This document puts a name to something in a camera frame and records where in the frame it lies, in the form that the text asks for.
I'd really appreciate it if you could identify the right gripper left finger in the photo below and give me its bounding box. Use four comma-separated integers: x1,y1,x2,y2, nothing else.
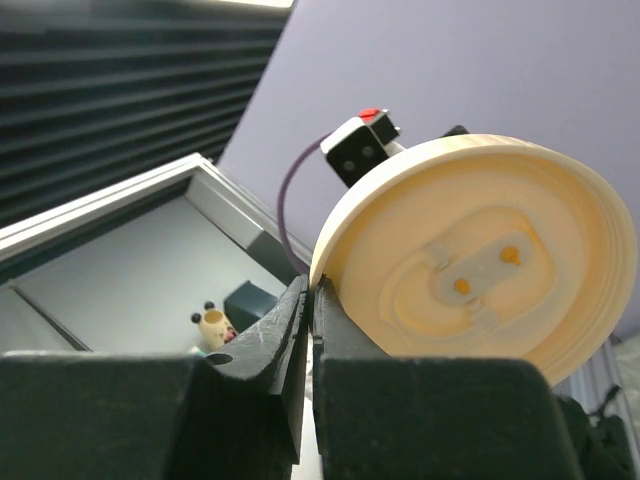
1,276,308,479

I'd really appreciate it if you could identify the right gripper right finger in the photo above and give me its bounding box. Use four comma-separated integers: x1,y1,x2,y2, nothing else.
312,280,583,479

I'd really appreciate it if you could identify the cream round lid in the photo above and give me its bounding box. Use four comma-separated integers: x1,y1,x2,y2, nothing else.
309,134,639,385

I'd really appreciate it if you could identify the dark teal box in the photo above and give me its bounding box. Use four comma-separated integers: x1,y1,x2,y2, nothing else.
223,281,278,333

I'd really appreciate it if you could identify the cream mouse-ear cup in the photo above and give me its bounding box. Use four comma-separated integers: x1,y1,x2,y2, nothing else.
190,301,238,352

